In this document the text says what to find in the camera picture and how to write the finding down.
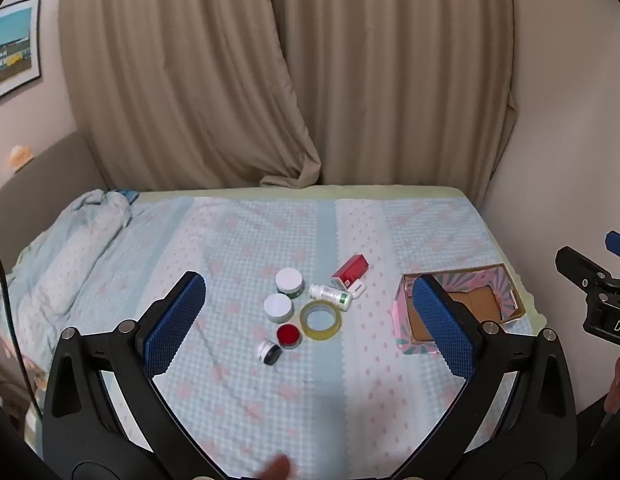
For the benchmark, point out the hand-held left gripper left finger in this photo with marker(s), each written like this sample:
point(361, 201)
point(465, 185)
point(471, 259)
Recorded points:
point(177, 325)

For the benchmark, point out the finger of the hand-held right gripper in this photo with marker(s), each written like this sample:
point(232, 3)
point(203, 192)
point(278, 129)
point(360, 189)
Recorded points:
point(575, 262)
point(619, 242)

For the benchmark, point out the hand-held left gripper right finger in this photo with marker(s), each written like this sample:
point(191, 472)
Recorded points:
point(442, 325)

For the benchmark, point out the pink patterned cardboard box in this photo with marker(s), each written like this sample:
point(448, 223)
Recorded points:
point(482, 302)

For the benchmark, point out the person's right hand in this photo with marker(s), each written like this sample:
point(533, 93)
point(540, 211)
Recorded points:
point(619, 385)

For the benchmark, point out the small white case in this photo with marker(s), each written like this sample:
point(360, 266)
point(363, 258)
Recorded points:
point(356, 289)

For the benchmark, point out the small black jar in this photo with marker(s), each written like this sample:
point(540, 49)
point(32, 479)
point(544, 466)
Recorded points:
point(269, 352)

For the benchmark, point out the white lid green jar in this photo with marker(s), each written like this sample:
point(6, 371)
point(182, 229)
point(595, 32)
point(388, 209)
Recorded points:
point(289, 280)
point(278, 307)

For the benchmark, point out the blue checked bed sheet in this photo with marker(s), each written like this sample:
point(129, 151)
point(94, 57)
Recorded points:
point(239, 240)

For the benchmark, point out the red and white carton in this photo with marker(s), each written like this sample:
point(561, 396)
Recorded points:
point(350, 270)

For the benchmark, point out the white bottle green label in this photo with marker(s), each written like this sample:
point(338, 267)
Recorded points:
point(330, 296)

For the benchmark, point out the clear tape roll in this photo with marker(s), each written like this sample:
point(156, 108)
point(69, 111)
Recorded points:
point(305, 321)

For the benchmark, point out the pale blue bunched quilt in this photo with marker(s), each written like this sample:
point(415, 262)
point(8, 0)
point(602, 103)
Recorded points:
point(64, 260)

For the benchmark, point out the small blue cloth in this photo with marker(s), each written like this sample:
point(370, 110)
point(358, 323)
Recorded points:
point(125, 195)

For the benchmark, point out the pale green mattress pad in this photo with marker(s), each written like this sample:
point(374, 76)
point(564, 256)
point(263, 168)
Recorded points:
point(370, 192)

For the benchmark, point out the grey brown headboard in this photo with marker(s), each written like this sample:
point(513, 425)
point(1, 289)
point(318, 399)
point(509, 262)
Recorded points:
point(49, 185)

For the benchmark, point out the small orange object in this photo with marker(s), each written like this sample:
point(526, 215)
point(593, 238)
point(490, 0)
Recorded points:
point(20, 156)

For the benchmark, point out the framed wall picture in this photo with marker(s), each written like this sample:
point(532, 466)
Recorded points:
point(9, 50)

